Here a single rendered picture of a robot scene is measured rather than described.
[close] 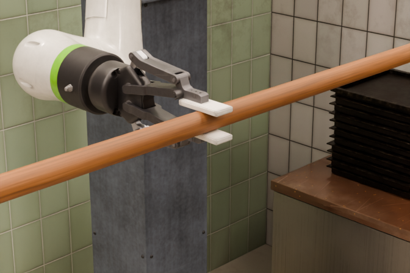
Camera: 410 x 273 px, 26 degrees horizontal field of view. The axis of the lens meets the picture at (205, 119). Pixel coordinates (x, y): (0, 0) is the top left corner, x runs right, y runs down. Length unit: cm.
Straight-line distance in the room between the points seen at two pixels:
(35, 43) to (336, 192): 128
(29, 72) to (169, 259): 88
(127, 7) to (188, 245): 84
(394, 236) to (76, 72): 124
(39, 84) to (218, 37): 164
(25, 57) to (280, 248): 139
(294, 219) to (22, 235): 77
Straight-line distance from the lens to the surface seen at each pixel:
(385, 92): 251
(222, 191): 314
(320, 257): 250
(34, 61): 135
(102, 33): 144
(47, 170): 98
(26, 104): 248
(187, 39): 197
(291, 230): 253
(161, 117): 120
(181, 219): 210
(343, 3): 292
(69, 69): 129
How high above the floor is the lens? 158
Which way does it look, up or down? 19 degrees down
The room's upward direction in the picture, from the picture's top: straight up
